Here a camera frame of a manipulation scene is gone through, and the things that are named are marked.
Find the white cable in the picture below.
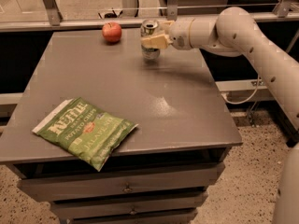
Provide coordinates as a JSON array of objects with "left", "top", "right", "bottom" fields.
[{"left": 221, "top": 75, "right": 261, "bottom": 105}]

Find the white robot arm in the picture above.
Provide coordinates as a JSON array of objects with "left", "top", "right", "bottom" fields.
[{"left": 140, "top": 7, "right": 299, "bottom": 224}]

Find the grey drawer cabinet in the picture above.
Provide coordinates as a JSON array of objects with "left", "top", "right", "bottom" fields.
[{"left": 0, "top": 29, "right": 241, "bottom": 224}]

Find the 7up soda can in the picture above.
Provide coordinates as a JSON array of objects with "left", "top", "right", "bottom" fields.
[{"left": 140, "top": 20, "right": 160, "bottom": 60}]

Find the metal window railing frame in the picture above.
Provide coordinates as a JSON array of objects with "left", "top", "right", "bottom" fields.
[{"left": 0, "top": 0, "right": 298, "bottom": 33}]

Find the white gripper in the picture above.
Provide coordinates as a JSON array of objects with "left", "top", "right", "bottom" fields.
[{"left": 141, "top": 18, "right": 193, "bottom": 50}]

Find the green Kettle chips bag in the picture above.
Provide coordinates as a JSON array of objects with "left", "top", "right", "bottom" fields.
[{"left": 32, "top": 98, "right": 136, "bottom": 171}]

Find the red apple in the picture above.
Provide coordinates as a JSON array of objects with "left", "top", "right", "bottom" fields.
[{"left": 102, "top": 22, "right": 121, "bottom": 43}]

